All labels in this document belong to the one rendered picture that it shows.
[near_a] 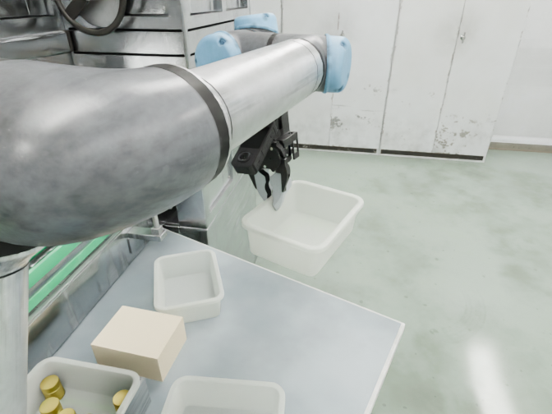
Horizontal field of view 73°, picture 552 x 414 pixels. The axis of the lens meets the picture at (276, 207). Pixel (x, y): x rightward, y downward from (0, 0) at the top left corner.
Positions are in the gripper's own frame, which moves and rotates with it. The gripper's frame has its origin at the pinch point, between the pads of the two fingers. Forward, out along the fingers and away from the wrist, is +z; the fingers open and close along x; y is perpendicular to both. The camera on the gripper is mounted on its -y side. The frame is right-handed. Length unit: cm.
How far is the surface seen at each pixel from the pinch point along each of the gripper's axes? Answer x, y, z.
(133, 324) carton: 28.3, -21.0, 24.6
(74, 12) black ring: 65, 14, -42
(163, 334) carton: 20.3, -19.6, 25.7
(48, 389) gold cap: 31, -40, 26
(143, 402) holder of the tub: 15.6, -31.7, 30.7
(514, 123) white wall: -51, 402, 89
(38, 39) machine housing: 68, 4, -37
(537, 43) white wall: -59, 401, 11
